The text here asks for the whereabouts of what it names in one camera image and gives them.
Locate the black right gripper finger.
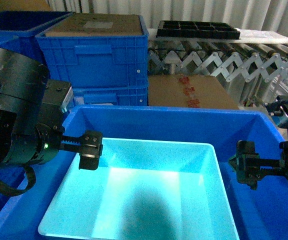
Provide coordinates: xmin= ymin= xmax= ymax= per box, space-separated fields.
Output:
xmin=256 ymin=158 xmax=284 ymax=178
xmin=228 ymin=140 xmax=259 ymax=190

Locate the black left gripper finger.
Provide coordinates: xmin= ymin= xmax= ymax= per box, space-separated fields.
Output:
xmin=79 ymin=130 xmax=103 ymax=171
xmin=58 ymin=135 xmax=82 ymax=153

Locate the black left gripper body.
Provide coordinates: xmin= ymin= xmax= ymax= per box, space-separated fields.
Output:
xmin=7 ymin=123 xmax=65 ymax=167

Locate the teal plastic bin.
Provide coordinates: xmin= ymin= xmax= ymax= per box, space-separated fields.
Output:
xmin=38 ymin=138 xmax=239 ymax=240

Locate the large blue crate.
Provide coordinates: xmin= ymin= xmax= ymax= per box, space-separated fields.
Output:
xmin=0 ymin=105 xmax=288 ymax=240

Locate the blue crate lower stacked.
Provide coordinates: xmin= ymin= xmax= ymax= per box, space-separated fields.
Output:
xmin=73 ymin=84 xmax=148 ymax=106

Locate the blue crate stacked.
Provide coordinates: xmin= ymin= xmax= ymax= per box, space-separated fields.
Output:
xmin=73 ymin=84 xmax=148 ymax=106
xmin=36 ymin=15 xmax=149 ymax=88

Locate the brown cardboard box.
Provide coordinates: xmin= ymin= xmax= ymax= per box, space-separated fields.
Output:
xmin=148 ymin=74 xmax=238 ymax=110

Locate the expandable roller conveyor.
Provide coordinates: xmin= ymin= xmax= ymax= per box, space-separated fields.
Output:
xmin=148 ymin=40 xmax=288 ymax=107

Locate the blue crate upper stacked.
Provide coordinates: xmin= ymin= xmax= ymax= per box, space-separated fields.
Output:
xmin=36 ymin=15 xmax=149 ymax=88

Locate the dark blue crate far left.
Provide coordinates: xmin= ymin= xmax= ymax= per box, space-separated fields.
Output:
xmin=0 ymin=10 xmax=76 ymax=66

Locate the cardboard sheet in crate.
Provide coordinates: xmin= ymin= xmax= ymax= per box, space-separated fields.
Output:
xmin=45 ymin=13 xmax=143 ymax=37

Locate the black compartment tray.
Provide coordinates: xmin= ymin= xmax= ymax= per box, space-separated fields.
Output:
xmin=156 ymin=20 xmax=240 ymax=40

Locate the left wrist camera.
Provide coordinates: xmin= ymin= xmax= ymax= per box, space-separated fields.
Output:
xmin=42 ymin=79 xmax=74 ymax=113

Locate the black cable loop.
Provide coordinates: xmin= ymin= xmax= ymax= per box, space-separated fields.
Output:
xmin=0 ymin=164 xmax=37 ymax=198

